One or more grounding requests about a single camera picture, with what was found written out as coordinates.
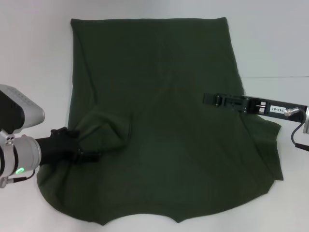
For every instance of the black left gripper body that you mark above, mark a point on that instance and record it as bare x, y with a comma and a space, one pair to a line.
58, 149

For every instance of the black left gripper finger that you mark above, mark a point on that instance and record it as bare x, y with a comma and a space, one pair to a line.
73, 134
89, 157

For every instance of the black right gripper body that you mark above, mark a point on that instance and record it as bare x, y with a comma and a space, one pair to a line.
265, 108

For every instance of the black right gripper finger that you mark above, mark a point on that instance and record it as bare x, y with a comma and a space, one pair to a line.
212, 99

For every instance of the dark green shirt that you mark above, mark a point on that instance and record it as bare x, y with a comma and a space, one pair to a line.
169, 108

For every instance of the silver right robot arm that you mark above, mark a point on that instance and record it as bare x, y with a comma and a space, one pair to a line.
306, 120

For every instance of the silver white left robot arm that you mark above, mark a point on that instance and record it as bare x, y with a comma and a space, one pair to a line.
17, 157

